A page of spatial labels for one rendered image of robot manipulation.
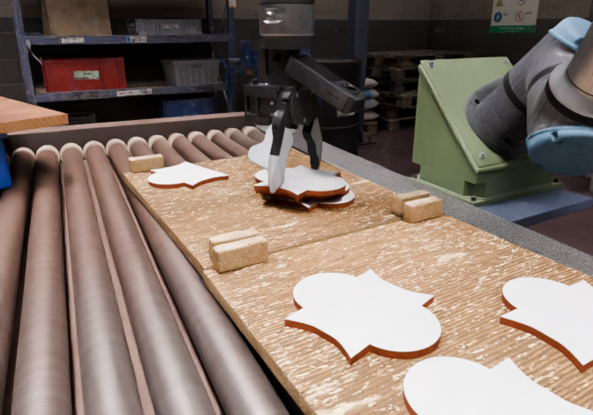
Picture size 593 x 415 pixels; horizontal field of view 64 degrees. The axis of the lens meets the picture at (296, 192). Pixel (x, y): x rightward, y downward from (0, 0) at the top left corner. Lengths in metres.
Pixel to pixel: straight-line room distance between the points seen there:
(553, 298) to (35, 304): 0.50
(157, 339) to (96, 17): 4.32
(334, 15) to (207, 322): 5.87
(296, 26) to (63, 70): 4.00
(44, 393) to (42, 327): 0.09
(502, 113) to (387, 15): 5.85
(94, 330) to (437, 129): 0.71
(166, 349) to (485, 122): 0.69
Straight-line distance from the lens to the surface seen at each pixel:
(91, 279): 0.58
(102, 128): 1.27
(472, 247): 0.60
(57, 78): 4.58
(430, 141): 0.99
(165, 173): 0.85
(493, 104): 0.93
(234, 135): 1.25
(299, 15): 0.66
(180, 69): 4.76
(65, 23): 4.63
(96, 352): 0.46
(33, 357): 0.48
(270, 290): 0.48
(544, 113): 0.77
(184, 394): 0.40
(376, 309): 0.44
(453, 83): 1.01
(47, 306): 0.55
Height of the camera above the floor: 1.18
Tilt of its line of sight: 19 degrees down
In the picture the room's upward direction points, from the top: straight up
